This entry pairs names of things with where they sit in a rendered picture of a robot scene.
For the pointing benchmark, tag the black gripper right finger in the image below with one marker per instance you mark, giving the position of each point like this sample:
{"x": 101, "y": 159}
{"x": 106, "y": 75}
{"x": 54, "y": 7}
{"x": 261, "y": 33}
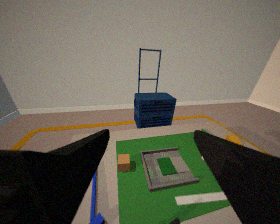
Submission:
{"x": 249, "y": 179}

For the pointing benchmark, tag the green flat mat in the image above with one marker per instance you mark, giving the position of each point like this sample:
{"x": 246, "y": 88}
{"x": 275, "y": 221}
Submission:
{"x": 139, "y": 206}

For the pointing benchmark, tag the small orange block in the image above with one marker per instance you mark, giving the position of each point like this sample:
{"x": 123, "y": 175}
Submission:
{"x": 123, "y": 162}

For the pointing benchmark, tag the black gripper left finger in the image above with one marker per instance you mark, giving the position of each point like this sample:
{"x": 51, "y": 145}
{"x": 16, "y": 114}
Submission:
{"x": 59, "y": 179}

